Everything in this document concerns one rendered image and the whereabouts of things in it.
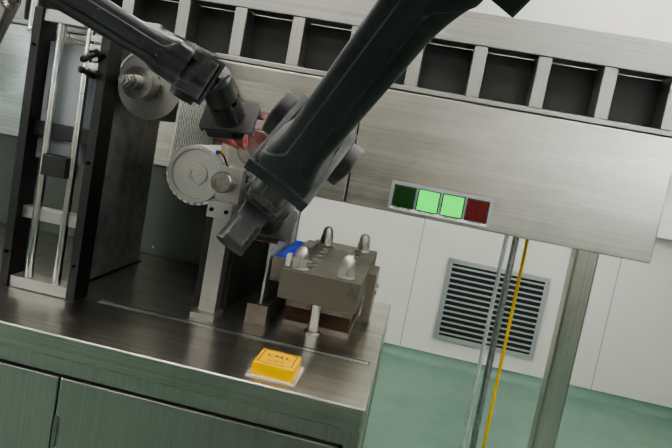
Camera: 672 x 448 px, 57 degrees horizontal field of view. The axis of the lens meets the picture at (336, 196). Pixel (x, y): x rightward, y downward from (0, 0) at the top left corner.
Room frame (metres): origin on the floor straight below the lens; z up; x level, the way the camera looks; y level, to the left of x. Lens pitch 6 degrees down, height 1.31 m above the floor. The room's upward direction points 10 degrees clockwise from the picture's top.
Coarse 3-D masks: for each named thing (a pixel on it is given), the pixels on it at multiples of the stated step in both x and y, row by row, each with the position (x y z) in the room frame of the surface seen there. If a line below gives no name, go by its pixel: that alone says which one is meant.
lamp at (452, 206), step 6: (444, 198) 1.52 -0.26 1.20; (450, 198) 1.52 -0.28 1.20; (456, 198) 1.52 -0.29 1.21; (462, 198) 1.52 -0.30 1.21; (444, 204) 1.52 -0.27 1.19; (450, 204) 1.52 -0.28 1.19; (456, 204) 1.52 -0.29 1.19; (462, 204) 1.51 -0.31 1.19; (444, 210) 1.52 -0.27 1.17; (450, 210) 1.52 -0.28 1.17; (456, 210) 1.52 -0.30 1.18; (456, 216) 1.52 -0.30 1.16
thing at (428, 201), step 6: (420, 192) 1.53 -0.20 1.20; (426, 192) 1.53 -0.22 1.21; (432, 192) 1.52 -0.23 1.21; (420, 198) 1.53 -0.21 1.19; (426, 198) 1.53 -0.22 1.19; (432, 198) 1.52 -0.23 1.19; (438, 198) 1.52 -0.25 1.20; (420, 204) 1.53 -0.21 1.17; (426, 204) 1.53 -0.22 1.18; (432, 204) 1.52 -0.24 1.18; (426, 210) 1.53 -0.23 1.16; (432, 210) 1.52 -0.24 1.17
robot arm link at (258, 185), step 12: (288, 96) 0.68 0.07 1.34; (276, 108) 0.68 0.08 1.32; (288, 108) 0.68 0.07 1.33; (276, 120) 0.68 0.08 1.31; (348, 156) 0.68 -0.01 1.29; (360, 156) 0.69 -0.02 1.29; (336, 168) 0.69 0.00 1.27; (348, 168) 0.68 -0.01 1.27; (336, 180) 0.72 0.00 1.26; (252, 192) 0.98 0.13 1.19; (264, 192) 0.93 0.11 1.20; (276, 192) 0.89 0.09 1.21; (264, 204) 1.00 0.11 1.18; (276, 204) 0.96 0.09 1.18; (276, 216) 1.01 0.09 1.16
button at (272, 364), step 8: (264, 352) 1.02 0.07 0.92; (272, 352) 1.03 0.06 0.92; (280, 352) 1.03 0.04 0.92; (256, 360) 0.98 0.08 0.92; (264, 360) 0.98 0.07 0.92; (272, 360) 0.99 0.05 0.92; (280, 360) 1.00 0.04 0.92; (288, 360) 1.00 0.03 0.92; (296, 360) 1.01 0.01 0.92; (256, 368) 0.97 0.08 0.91; (264, 368) 0.97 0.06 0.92; (272, 368) 0.97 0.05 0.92; (280, 368) 0.97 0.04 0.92; (288, 368) 0.97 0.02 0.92; (296, 368) 0.99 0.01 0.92; (264, 376) 0.97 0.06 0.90; (272, 376) 0.97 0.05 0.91; (280, 376) 0.97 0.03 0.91; (288, 376) 0.97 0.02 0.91
